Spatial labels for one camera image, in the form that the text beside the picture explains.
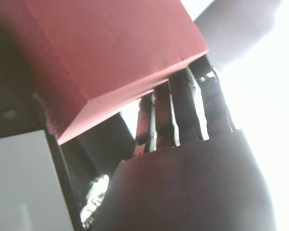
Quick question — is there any red cube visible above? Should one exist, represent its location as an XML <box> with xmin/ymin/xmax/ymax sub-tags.
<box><xmin>0</xmin><ymin>0</ymin><xmax>210</xmax><ymax>146</ymax></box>

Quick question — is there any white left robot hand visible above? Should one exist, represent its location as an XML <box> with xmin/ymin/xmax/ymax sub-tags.
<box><xmin>0</xmin><ymin>24</ymin><xmax>278</xmax><ymax>231</ymax></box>

